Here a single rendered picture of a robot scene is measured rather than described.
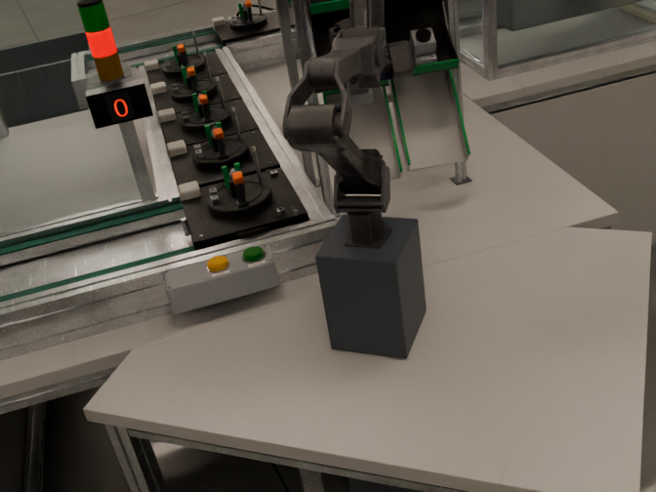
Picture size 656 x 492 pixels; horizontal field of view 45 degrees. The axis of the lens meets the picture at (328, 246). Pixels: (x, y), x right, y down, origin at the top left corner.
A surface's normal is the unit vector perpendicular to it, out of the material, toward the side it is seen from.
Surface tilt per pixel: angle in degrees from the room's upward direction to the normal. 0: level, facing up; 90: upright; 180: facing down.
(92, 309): 90
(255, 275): 90
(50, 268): 0
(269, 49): 90
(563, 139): 90
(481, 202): 0
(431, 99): 45
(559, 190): 0
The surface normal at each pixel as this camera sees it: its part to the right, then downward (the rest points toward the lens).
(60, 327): 0.27, 0.48
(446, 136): -0.03, -0.23
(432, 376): -0.14, -0.84
